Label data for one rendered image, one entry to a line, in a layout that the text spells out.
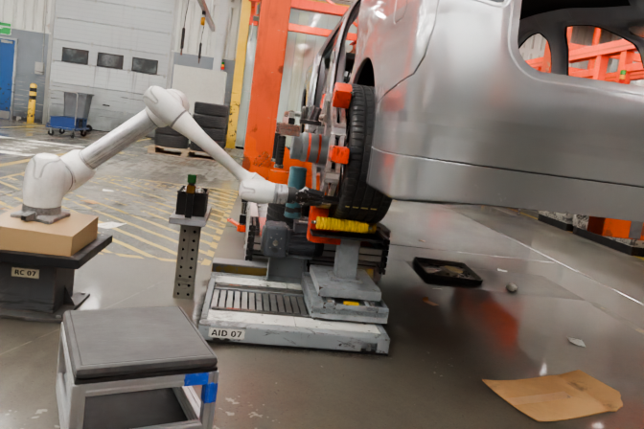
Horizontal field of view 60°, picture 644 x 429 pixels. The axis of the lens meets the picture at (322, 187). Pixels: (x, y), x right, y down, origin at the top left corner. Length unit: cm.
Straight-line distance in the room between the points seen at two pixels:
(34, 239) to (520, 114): 190
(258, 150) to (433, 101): 151
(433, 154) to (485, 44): 37
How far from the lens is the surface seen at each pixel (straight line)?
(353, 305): 263
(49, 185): 264
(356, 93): 255
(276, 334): 247
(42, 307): 271
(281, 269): 320
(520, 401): 244
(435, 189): 185
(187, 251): 291
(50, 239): 253
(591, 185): 197
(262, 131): 312
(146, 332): 166
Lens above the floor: 97
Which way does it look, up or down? 6 degrees down
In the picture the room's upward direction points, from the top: 8 degrees clockwise
